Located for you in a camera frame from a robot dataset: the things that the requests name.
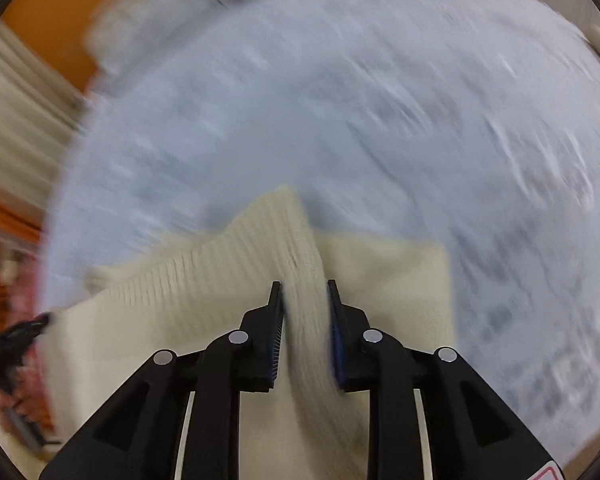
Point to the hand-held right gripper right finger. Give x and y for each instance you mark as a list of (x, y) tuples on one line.
[(336, 345)]

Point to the cream curtain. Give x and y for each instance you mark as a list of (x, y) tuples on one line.
[(15, 125)]

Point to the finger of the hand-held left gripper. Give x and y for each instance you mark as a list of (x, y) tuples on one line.
[(17, 332)]

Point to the light grey bed sheet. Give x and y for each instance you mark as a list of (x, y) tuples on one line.
[(380, 135)]

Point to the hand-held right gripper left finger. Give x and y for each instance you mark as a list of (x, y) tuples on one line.
[(276, 340)]

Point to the cream knitted sweater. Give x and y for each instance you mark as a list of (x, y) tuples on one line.
[(220, 285)]

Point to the grey pillow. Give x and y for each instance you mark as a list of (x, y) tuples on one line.
[(145, 15)]

